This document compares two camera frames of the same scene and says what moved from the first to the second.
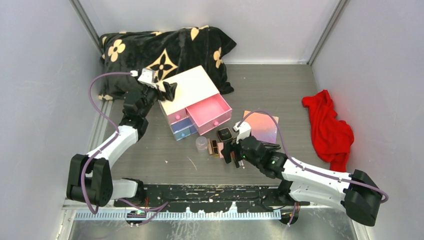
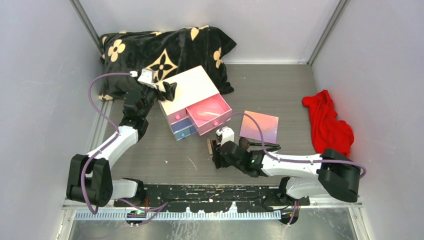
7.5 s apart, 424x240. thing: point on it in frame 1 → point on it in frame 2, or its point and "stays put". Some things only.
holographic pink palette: (263, 126) stays put
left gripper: (169, 91) stays put
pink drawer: (210, 113) stays put
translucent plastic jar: (201, 145) → (207, 114)
